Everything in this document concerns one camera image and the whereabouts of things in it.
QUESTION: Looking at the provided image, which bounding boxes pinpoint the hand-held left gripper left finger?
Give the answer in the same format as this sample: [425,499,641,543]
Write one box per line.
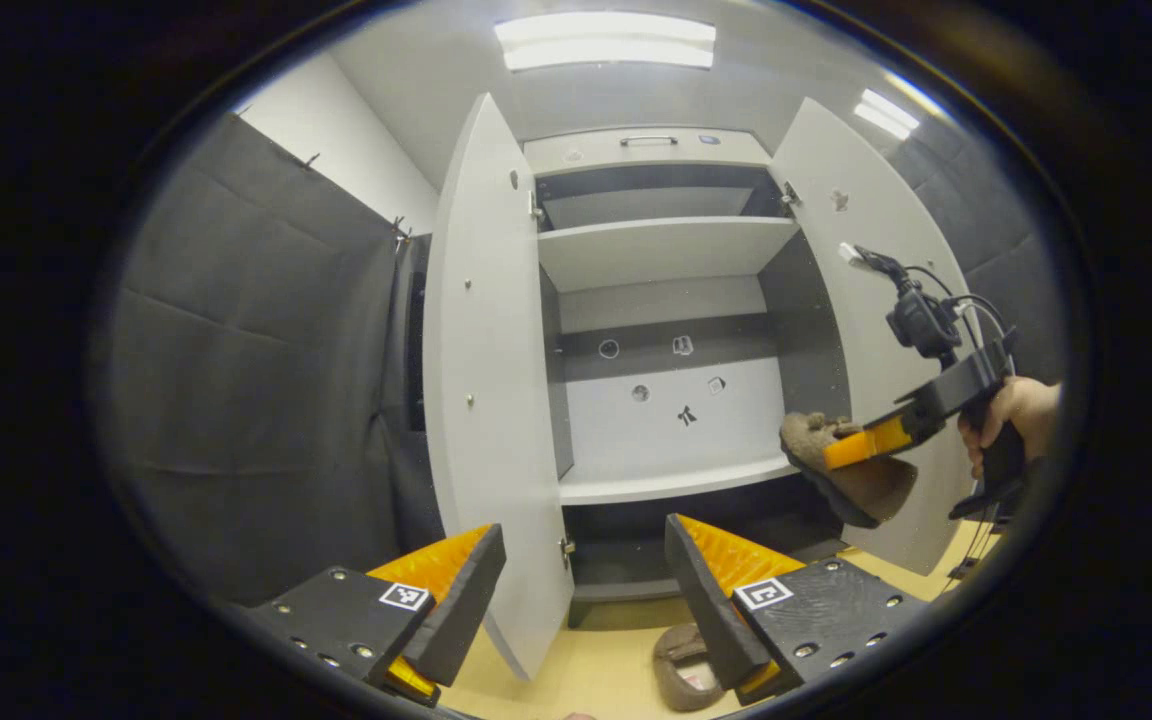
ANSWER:
[246,522,507,706]

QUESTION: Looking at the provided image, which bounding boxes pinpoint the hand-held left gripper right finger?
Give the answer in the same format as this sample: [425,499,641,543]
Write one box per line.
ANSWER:
[664,513,927,706]

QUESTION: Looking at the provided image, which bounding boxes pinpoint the brown fuzzy shoe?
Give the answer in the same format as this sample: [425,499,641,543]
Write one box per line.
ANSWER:
[779,411,919,529]
[652,623,727,713]

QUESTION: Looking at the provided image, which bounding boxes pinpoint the grey cabinet door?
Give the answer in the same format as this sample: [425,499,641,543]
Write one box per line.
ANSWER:
[423,93,577,681]
[768,97,982,576]

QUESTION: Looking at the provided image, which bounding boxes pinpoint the small ceiling light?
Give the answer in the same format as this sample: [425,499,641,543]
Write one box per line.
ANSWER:
[854,88,922,141]

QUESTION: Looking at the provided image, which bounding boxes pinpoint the black backdrop cloth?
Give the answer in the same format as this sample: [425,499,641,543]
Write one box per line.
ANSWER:
[101,112,1065,606]

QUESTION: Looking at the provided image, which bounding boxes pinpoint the long ceiling light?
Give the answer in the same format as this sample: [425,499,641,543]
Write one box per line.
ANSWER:
[494,12,717,72]

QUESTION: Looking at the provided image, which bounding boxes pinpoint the black camera cable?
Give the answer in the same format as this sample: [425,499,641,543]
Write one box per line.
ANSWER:
[839,243,1012,346]

